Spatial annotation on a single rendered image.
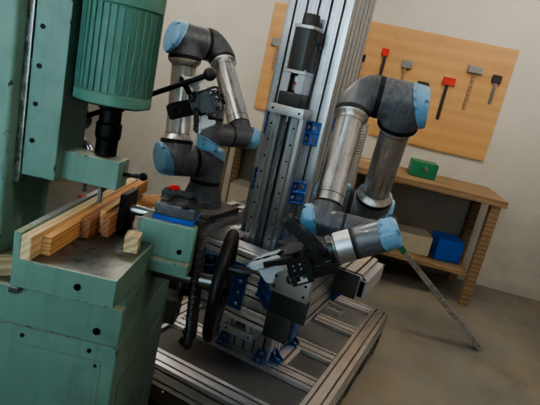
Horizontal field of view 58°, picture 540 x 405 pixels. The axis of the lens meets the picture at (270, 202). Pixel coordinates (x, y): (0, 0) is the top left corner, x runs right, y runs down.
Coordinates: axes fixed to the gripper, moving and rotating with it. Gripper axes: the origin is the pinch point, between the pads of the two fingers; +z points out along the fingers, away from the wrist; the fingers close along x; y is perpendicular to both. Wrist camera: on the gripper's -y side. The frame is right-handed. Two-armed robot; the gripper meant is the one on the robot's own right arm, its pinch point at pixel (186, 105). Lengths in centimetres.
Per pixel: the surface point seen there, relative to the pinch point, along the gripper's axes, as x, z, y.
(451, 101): 40, -291, 145
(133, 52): -12.9, 19.1, -3.3
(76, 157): 5.4, 15.7, -25.1
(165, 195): 20.2, 9.8, -9.0
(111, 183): 13.5, 15.6, -19.0
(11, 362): 45, 34, -46
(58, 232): 19.2, 33.6, -25.3
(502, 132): 75, -288, 179
